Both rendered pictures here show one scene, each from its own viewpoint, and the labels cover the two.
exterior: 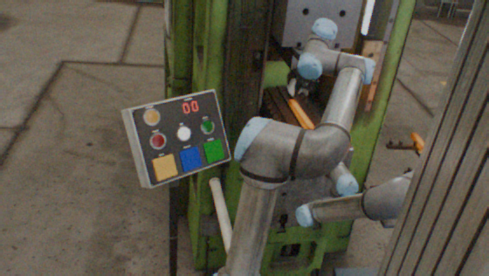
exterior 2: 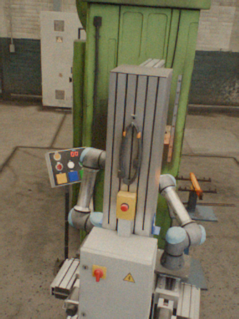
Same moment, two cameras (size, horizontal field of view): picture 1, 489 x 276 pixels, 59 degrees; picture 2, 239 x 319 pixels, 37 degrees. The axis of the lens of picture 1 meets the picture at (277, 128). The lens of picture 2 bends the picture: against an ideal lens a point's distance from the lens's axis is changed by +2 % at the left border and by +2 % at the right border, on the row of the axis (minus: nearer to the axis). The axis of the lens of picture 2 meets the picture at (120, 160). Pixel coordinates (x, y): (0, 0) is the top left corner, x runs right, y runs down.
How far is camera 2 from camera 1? 141 cm
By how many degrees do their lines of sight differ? 13
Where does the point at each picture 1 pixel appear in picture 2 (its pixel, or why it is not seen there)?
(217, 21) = (88, 117)
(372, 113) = (172, 163)
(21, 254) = not seen: outside the picture
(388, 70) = (177, 140)
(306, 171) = (103, 164)
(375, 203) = not seen: hidden behind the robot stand
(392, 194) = not seen: hidden behind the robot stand
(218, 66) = (89, 138)
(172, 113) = (66, 156)
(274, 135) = (93, 152)
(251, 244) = (85, 192)
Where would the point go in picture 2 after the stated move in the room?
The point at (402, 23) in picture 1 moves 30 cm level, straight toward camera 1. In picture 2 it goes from (181, 116) to (169, 124)
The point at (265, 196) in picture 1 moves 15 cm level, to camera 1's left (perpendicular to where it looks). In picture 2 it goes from (90, 174) to (68, 171)
